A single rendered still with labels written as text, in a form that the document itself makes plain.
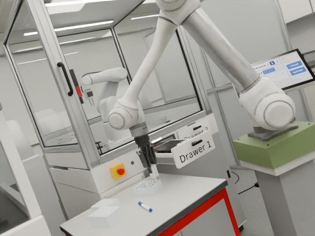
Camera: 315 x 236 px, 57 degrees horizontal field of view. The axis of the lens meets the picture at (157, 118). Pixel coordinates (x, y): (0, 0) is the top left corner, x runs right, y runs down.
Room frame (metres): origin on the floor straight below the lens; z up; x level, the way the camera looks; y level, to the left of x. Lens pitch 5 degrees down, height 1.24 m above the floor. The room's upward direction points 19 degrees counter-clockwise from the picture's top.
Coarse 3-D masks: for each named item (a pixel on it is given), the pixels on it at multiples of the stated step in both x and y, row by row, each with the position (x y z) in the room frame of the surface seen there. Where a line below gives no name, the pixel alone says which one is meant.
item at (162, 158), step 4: (156, 152) 1.81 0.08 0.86; (156, 156) 1.63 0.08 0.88; (160, 156) 1.59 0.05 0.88; (164, 156) 1.56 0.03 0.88; (168, 156) 1.53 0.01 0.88; (172, 156) 1.50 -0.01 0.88; (160, 160) 1.60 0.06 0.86; (164, 160) 1.57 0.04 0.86; (168, 160) 1.53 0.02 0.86; (172, 160) 1.50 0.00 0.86
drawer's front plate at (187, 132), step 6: (204, 120) 2.03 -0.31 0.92; (192, 126) 1.96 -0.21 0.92; (204, 126) 2.02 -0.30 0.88; (180, 132) 1.90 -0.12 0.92; (186, 132) 1.93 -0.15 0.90; (192, 132) 1.95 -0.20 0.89; (198, 132) 1.98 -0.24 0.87; (210, 132) 2.05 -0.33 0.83; (180, 138) 1.89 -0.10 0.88; (186, 138) 1.92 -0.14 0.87
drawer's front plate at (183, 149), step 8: (200, 136) 1.56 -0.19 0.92; (208, 136) 1.60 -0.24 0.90; (184, 144) 1.49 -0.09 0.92; (200, 144) 1.55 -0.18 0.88; (208, 144) 1.59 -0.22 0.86; (176, 152) 1.46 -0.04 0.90; (184, 152) 1.49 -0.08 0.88; (192, 152) 1.51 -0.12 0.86; (200, 152) 1.54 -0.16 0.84; (176, 160) 1.45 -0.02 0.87; (192, 160) 1.50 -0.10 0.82
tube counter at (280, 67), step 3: (276, 66) 2.06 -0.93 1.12; (279, 66) 2.06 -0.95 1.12; (282, 66) 2.05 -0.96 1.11; (267, 69) 2.08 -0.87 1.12; (270, 69) 2.07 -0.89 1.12; (273, 69) 2.06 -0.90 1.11; (276, 69) 2.05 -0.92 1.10; (279, 69) 2.04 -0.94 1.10; (258, 72) 2.09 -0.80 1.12; (261, 72) 2.08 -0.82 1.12; (264, 72) 2.07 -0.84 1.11; (267, 72) 2.06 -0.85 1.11; (270, 72) 2.05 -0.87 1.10; (261, 75) 2.06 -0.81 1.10
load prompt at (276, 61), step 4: (272, 60) 2.11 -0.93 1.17; (276, 60) 2.09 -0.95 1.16; (260, 64) 2.12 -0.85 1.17; (264, 64) 2.11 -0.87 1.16; (268, 64) 2.10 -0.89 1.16; (272, 64) 2.09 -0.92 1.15; (276, 64) 2.08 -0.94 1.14; (256, 68) 2.11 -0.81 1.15; (260, 68) 2.10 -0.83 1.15; (264, 68) 2.09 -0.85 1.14
